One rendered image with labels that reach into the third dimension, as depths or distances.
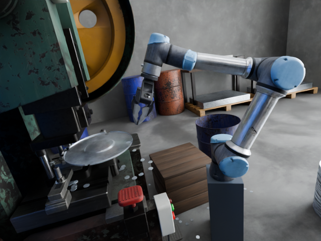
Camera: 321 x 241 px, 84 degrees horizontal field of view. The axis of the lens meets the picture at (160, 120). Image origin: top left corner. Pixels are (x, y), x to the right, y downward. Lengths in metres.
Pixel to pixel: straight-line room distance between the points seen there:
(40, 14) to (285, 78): 0.78
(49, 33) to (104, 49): 0.57
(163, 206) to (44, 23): 0.65
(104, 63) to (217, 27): 3.86
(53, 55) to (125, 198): 0.43
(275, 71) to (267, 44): 4.76
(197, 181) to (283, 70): 0.94
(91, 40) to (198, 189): 1.21
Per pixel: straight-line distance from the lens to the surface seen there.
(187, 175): 1.34
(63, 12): 0.91
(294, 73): 0.81
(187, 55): 0.71
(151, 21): 4.23
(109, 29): 1.14
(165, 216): 0.71
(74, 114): 0.73
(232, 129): 1.67
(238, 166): 0.86
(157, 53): 0.71
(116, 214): 0.68
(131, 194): 0.54
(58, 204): 0.68
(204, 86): 4.58
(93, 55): 1.13
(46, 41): 0.60
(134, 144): 0.77
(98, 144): 0.84
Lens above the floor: 1.10
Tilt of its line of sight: 18 degrees down
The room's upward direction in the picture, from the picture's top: 9 degrees counter-clockwise
